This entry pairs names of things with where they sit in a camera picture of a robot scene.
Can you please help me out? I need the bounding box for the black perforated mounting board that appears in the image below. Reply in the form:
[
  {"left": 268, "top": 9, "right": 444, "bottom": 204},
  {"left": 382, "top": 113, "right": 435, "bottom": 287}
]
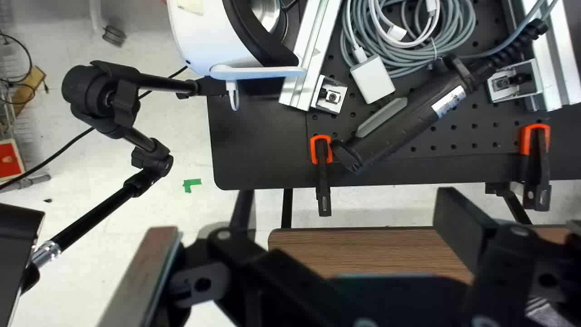
[{"left": 206, "top": 0, "right": 581, "bottom": 193}]

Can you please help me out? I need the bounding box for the orange black clamp right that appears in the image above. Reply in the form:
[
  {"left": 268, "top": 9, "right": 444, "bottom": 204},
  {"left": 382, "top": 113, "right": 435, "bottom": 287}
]
[{"left": 519, "top": 124, "right": 551, "bottom": 211}]

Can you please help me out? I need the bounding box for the black handheld tool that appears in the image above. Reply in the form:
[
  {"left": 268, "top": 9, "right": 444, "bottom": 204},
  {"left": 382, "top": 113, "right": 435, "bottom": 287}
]
[{"left": 332, "top": 18, "right": 548, "bottom": 173}]

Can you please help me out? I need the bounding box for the aluminium extrusion rail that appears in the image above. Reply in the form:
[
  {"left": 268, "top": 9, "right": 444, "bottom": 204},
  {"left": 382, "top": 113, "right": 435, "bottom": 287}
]
[
  {"left": 486, "top": 0, "right": 581, "bottom": 111},
  {"left": 277, "top": 0, "right": 346, "bottom": 115}
]

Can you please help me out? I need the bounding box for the aluminium extrusion rail right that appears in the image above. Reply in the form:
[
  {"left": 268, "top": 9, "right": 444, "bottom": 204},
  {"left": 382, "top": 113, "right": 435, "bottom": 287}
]
[{"left": 486, "top": 0, "right": 581, "bottom": 111}]

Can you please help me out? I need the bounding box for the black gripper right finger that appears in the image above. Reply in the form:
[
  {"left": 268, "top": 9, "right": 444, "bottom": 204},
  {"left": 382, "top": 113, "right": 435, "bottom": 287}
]
[{"left": 432, "top": 187, "right": 581, "bottom": 327}]

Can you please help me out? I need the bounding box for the orange black clamp left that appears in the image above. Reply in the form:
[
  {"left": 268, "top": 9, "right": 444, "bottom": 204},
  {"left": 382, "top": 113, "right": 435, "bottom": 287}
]
[{"left": 308, "top": 135, "right": 333, "bottom": 216}]

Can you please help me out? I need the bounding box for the white power adapter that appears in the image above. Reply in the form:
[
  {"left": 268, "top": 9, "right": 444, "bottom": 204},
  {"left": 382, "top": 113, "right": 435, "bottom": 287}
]
[{"left": 350, "top": 57, "right": 395, "bottom": 104}]

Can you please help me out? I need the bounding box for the grey coiled cable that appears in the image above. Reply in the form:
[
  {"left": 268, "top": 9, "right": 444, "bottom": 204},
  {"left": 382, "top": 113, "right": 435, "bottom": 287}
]
[{"left": 339, "top": 0, "right": 479, "bottom": 80}]

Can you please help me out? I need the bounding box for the orange black clamp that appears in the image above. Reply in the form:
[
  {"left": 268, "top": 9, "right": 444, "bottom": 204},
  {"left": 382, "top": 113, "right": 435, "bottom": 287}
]
[
  {"left": 308, "top": 135, "right": 333, "bottom": 216},
  {"left": 519, "top": 124, "right": 551, "bottom": 211}
]

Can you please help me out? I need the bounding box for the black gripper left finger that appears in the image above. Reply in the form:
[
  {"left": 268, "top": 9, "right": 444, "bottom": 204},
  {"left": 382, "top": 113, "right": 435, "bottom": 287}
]
[{"left": 165, "top": 226, "right": 339, "bottom": 327}]

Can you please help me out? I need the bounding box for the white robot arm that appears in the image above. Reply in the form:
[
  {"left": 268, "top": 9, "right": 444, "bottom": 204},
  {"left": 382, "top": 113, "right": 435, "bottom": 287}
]
[{"left": 168, "top": 0, "right": 548, "bottom": 173}]

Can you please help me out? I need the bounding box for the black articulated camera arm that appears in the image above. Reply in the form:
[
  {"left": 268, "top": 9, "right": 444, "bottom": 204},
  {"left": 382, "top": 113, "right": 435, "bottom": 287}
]
[{"left": 30, "top": 60, "right": 203, "bottom": 267}]

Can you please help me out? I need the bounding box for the green tape mark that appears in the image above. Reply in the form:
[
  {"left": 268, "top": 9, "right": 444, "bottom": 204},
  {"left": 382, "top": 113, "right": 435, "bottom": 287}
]
[{"left": 181, "top": 178, "right": 201, "bottom": 193}]

